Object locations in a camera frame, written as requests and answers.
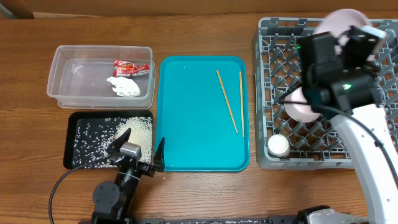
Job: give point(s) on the large white plate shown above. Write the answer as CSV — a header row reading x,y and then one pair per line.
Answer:
x,y
340,21

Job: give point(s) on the teal plastic tray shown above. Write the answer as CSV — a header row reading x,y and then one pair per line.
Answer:
x,y
193,117

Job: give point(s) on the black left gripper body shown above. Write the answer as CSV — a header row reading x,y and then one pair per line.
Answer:
x,y
143,168

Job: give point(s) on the black rail at table edge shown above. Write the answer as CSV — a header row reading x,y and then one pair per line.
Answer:
x,y
202,221

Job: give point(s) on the white tissue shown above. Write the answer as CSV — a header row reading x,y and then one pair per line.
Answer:
x,y
124,86

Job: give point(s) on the grey bowl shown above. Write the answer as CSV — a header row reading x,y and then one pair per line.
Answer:
x,y
300,113

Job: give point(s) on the clear plastic bin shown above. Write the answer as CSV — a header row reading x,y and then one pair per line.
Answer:
x,y
78,77

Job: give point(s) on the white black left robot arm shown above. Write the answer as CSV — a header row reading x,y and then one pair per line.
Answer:
x,y
112,199

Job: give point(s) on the red snack wrapper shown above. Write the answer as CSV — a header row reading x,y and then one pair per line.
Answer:
x,y
129,69

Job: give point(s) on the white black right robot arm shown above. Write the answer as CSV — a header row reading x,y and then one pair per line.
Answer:
x,y
342,87

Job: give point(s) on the white paper cup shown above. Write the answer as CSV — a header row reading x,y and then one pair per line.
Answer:
x,y
278,145

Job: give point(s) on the pile of rice grains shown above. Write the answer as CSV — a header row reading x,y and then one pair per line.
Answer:
x,y
94,135

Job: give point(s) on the black waste tray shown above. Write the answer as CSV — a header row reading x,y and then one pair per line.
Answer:
x,y
75,117

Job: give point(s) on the grey dish rack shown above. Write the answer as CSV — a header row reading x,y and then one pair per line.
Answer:
x,y
278,72

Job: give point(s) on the black table clamp mount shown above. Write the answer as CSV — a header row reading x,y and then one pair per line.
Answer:
x,y
321,214

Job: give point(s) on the wooden chopstick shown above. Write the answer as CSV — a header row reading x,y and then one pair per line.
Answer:
x,y
241,101
227,101

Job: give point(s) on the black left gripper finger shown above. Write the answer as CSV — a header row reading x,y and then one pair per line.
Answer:
x,y
159,162
117,144

